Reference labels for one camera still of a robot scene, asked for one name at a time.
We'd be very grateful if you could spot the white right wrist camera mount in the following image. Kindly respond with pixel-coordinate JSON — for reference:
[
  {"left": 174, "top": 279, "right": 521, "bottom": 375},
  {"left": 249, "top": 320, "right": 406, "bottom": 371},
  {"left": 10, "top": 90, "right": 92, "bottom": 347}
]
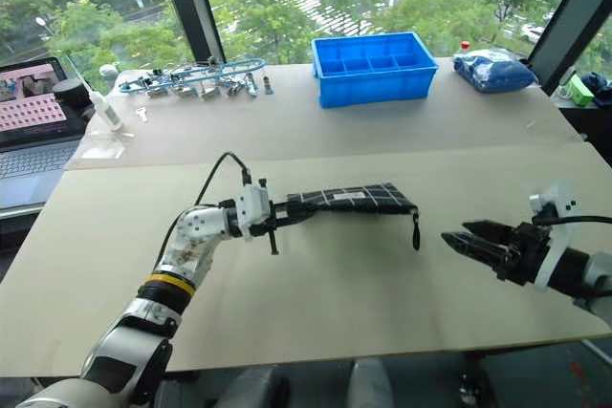
[{"left": 527, "top": 179, "right": 579, "bottom": 292}]

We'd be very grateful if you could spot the black cylindrical speaker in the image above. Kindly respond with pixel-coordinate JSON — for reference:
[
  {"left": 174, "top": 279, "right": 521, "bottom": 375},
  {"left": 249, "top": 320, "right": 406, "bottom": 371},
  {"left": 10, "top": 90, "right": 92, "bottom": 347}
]
[{"left": 51, "top": 76, "right": 93, "bottom": 109}]

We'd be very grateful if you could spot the white squeeze bottle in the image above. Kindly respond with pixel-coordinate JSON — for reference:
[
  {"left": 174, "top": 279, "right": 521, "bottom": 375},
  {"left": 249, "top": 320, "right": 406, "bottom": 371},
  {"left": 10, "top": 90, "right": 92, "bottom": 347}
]
[{"left": 66, "top": 54, "right": 124, "bottom": 133}]

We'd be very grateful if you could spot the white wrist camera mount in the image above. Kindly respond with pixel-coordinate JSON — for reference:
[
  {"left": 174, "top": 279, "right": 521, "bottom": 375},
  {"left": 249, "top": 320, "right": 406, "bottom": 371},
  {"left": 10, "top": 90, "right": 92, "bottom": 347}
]
[
  {"left": 233, "top": 178, "right": 273, "bottom": 243},
  {"left": 527, "top": 179, "right": 579, "bottom": 292}
]

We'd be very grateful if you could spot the green box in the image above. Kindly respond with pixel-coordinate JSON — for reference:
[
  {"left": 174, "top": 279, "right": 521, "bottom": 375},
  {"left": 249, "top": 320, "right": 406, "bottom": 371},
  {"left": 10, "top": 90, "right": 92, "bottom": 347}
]
[{"left": 568, "top": 74, "right": 597, "bottom": 108}]

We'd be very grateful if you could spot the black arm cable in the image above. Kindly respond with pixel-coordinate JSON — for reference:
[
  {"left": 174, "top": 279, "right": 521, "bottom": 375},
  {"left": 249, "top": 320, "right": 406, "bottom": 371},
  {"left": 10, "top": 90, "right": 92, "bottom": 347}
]
[
  {"left": 161, "top": 151, "right": 253, "bottom": 259},
  {"left": 532, "top": 214, "right": 612, "bottom": 228}
]

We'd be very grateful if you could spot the light grey rounded shape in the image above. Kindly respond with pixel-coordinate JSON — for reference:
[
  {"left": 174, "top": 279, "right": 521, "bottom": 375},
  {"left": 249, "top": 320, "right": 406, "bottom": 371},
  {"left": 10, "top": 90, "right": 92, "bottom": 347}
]
[{"left": 345, "top": 357, "right": 394, "bottom": 408}]

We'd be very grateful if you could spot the blue looped clip rack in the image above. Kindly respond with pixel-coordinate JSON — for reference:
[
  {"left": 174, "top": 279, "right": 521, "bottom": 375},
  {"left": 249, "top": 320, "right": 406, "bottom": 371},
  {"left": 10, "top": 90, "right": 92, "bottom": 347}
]
[{"left": 117, "top": 57, "right": 269, "bottom": 101}]

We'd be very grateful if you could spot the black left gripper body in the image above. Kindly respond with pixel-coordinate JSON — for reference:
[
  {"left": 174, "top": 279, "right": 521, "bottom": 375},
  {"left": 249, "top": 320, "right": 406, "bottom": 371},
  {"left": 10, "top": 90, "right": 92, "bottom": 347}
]
[{"left": 248, "top": 202, "right": 294, "bottom": 256}]

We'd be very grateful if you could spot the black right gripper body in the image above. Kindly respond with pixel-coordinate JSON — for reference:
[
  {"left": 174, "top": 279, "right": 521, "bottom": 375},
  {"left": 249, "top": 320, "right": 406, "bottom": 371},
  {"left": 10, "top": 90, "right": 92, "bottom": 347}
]
[{"left": 495, "top": 221, "right": 557, "bottom": 288}]

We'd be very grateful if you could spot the black grid pencil pouch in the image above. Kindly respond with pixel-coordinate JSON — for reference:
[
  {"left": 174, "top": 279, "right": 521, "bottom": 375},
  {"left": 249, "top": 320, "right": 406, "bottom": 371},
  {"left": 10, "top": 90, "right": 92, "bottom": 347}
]
[{"left": 286, "top": 182, "right": 423, "bottom": 252}]

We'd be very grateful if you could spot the grey laptop with pink screen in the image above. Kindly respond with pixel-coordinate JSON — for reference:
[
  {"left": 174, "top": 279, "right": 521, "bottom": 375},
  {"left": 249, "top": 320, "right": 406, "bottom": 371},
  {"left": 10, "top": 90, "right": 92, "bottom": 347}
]
[{"left": 0, "top": 56, "right": 88, "bottom": 212}]

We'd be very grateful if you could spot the clear plastic sheet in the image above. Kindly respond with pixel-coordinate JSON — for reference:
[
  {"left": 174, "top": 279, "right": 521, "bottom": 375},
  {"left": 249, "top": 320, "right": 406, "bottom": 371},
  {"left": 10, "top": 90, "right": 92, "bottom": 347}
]
[{"left": 78, "top": 131, "right": 133, "bottom": 160}]

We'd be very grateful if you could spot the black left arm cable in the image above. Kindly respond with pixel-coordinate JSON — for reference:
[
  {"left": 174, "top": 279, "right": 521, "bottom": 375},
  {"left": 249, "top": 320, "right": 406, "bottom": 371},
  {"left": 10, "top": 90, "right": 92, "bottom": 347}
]
[{"left": 161, "top": 151, "right": 253, "bottom": 259}]

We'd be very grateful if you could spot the blue plastic compartment bin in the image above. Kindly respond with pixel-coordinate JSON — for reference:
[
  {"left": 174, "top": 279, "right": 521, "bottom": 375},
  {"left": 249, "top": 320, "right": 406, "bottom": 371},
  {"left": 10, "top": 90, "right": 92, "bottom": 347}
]
[{"left": 310, "top": 31, "right": 440, "bottom": 110}]

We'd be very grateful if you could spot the dark window frame pillar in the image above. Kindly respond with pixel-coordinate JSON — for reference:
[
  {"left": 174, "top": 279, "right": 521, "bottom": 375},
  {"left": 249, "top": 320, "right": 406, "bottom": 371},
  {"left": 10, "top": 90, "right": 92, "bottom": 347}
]
[
  {"left": 525, "top": 0, "right": 612, "bottom": 94},
  {"left": 152, "top": 0, "right": 227, "bottom": 65}
]

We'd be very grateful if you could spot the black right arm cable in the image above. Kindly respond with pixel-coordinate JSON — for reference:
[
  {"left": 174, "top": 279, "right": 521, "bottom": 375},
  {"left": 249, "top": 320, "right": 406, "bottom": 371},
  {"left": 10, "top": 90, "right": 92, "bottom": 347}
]
[{"left": 532, "top": 214, "right": 612, "bottom": 228}]

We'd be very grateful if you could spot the dark blue cloth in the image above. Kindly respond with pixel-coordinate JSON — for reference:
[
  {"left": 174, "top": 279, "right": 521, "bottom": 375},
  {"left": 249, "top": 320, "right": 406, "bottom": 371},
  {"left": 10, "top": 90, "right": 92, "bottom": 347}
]
[{"left": 579, "top": 72, "right": 612, "bottom": 107}]

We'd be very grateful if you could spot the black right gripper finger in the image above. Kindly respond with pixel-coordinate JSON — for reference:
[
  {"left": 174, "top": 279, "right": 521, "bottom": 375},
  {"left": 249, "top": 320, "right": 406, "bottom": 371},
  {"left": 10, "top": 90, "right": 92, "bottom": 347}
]
[
  {"left": 440, "top": 230, "right": 509, "bottom": 269},
  {"left": 460, "top": 219, "right": 520, "bottom": 243}
]

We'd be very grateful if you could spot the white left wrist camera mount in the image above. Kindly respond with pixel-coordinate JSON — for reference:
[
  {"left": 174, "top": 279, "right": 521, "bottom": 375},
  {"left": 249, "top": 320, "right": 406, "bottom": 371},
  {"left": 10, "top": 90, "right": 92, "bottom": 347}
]
[{"left": 233, "top": 178, "right": 273, "bottom": 243}]

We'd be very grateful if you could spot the blue filled plastic bag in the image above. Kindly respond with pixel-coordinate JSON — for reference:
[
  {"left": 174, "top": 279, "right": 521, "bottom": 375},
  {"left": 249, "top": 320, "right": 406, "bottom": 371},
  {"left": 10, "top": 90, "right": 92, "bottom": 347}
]
[{"left": 450, "top": 48, "right": 539, "bottom": 94}]

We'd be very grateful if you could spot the dark table leg caster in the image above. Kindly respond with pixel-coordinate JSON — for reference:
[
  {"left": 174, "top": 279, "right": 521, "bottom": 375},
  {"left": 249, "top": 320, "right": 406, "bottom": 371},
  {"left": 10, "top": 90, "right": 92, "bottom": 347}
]
[{"left": 457, "top": 369, "right": 499, "bottom": 408}]

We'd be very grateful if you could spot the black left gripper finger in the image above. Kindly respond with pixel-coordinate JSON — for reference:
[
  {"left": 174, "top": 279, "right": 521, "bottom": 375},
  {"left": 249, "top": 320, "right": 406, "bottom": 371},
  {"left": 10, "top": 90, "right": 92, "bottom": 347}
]
[
  {"left": 278, "top": 213, "right": 313, "bottom": 229},
  {"left": 286, "top": 193, "right": 317, "bottom": 214}
]

